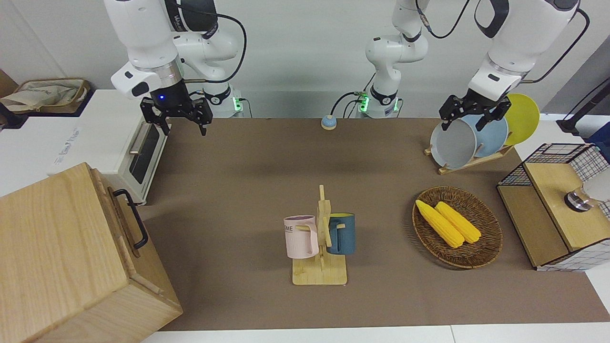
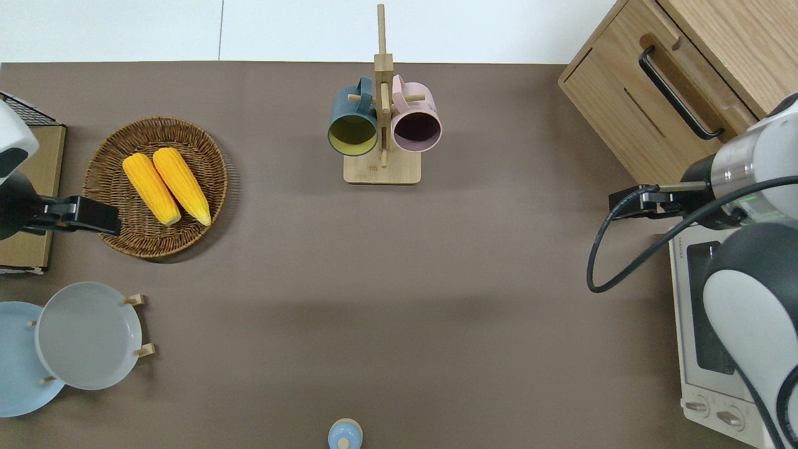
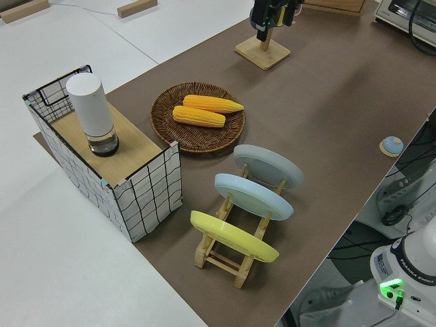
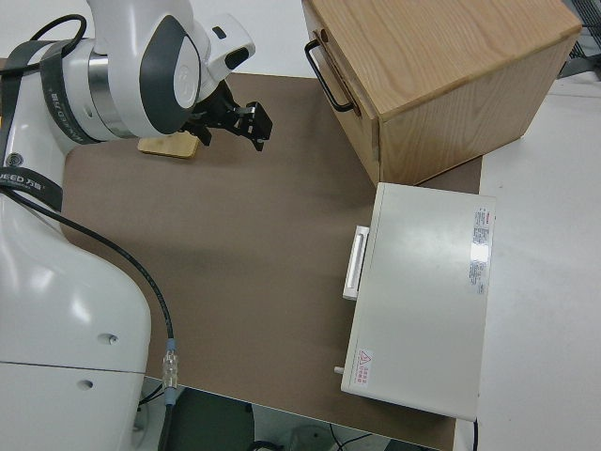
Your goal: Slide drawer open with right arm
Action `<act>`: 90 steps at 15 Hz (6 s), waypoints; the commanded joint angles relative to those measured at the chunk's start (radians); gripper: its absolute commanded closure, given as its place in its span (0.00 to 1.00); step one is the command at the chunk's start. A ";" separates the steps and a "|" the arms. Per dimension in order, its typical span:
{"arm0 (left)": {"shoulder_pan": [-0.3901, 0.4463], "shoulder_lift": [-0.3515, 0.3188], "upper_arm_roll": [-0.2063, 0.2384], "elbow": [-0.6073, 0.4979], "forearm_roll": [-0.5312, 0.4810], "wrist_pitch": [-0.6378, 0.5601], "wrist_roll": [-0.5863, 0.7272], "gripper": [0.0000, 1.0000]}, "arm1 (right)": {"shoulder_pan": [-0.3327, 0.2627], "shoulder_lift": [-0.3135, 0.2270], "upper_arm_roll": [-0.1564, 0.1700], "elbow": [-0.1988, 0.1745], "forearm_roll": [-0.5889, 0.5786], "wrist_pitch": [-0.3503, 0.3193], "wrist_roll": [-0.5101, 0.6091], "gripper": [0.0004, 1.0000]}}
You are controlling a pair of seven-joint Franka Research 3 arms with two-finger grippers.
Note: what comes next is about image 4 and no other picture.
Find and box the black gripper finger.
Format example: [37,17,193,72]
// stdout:
[189,121,213,148]
[238,100,274,152]

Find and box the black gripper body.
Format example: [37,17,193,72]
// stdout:
[190,84,250,140]

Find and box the black metal drawer handle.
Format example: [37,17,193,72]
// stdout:
[303,39,357,114]

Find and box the light wooden drawer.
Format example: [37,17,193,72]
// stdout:
[303,13,377,156]

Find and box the wooden mug rack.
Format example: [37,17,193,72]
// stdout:
[137,132,201,161]

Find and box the brown table mat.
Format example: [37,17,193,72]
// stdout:
[59,72,485,451]

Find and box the light wooden cabinet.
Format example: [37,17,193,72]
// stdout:
[300,0,583,187]

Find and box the white toaster oven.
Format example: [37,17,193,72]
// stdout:
[331,181,498,422]

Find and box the black velcro strap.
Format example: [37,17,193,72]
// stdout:
[0,166,65,212]
[39,41,98,147]

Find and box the white oven door handle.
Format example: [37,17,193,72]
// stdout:
[341,225,371,302]

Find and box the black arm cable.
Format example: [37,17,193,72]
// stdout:
[0,13,182,451]

